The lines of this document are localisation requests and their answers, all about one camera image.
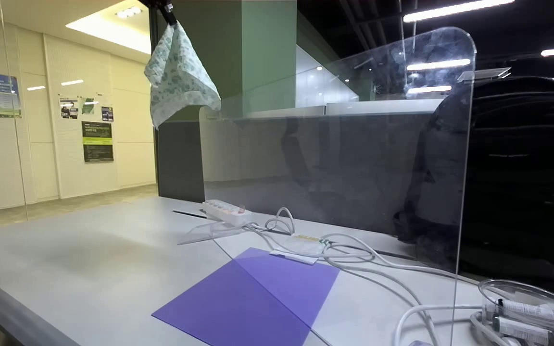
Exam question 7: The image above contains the white green patterned cloth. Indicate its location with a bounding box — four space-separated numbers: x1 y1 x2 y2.
144 22 222 129

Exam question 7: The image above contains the transparent acrylic screen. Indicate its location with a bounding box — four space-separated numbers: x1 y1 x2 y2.
177 26 477 346

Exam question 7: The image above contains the small black white poster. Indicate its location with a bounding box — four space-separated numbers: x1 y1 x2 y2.
59 97 80 120

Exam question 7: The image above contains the white power strip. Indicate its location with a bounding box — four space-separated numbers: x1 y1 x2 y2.
202 199 253 227

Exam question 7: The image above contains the white paper packet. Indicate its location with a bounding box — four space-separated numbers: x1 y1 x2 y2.
270 234 331 265

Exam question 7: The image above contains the purple plastic sheet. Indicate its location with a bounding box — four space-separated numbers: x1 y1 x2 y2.
151 247 340 346

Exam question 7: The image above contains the black backpack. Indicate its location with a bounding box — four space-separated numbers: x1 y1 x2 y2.
393 76 554 295

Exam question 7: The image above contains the clear glass bowl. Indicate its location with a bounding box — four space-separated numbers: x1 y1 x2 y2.
478 279 554 346

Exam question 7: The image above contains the white tube with black cap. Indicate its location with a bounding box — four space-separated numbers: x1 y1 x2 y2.
483 298 554 327
491 316 554 346

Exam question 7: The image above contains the dark green wall poster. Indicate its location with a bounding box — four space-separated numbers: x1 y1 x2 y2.
81 121 114 163

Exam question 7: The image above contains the white cable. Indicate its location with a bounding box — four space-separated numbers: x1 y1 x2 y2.
250 207 480 346
394 305 485 346

